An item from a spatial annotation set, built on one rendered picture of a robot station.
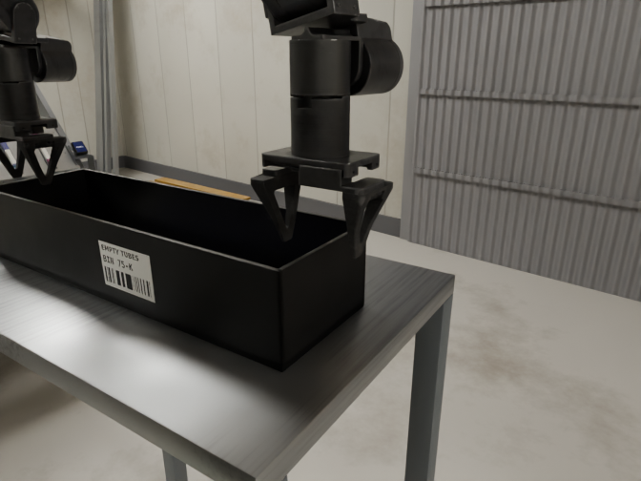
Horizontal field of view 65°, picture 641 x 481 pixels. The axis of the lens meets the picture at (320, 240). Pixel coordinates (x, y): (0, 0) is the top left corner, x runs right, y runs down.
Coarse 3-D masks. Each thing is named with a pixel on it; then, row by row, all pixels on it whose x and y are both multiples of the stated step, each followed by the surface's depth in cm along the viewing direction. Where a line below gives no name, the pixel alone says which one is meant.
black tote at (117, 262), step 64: (0, 192) 73; (64, 192) 86; (128, 192) 83; (192, 192) 75; (0, 256) 79; (64, 256) 68; (128, 256) 59; (192, 256) 53; (256, 256) 71; (320, 256) 52; (192, 320) 56; (256, 320) 50; (320, 320) 55
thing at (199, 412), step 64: (0, 320) 60; (64, 320) 60; (128, 320) 60; (384, 320) 60; (448, 320) 75; (64, 384) 52; (128, 384) 49; (192, 384) 49; (256, 384) 49; (320, 384) 49; (192, 448) 42; (256, 448) 41
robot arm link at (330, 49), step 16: (304, 32) 44; (320, 32) 45; (336, 32) 46; (304, 48) 44; (320, 48) 43; (336, 48) 44; (352, 48) 48; (304, 64) 44; (320, 64) 44; (336, 64) 44; (352, 64) 48; (304, 80) 44; (320, 80) 44; (336, 80) 44; (352, 80) 49; (304, 96) 46; (320, 96) 46
